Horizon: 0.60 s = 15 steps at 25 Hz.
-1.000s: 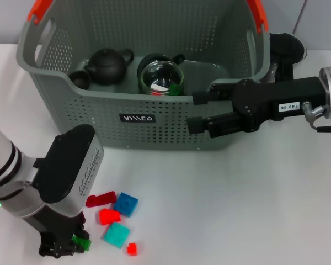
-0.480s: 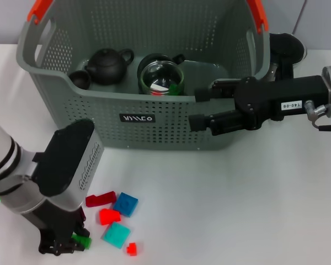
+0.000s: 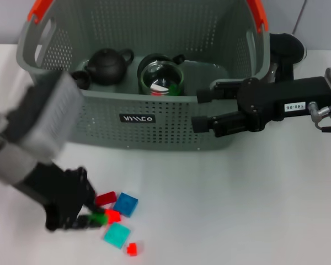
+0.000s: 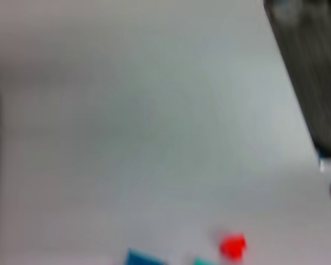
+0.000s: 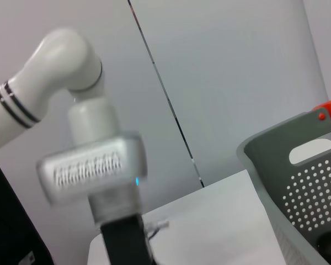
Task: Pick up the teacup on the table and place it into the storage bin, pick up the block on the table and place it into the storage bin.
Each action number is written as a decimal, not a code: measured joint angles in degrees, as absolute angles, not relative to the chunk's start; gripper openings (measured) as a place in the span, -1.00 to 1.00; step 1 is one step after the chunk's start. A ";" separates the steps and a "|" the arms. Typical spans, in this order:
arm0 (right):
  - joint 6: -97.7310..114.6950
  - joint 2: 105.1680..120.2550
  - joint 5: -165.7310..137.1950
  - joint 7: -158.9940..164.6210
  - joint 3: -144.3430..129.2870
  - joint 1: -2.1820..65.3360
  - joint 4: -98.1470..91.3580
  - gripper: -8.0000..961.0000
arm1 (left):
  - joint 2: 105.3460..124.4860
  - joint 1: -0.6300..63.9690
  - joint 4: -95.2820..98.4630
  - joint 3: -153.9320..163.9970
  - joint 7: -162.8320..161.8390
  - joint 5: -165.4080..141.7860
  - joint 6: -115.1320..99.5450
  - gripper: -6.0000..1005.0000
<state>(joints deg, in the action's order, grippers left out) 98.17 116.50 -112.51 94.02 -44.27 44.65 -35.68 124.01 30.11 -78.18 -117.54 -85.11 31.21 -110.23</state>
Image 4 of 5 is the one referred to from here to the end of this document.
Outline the blue toy plate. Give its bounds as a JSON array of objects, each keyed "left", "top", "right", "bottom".
[{"left": 125, "top": 247, "right": 166, "bottom": 265}]

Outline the small red toy brick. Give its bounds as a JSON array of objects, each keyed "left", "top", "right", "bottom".
[{"left": 219, "top": 233, "right": 248, "bottom": 260}]

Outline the cyan toy plate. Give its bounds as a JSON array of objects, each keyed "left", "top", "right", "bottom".
[{"left": 193, "top": 256, "right": 220, "bottom": 265}]

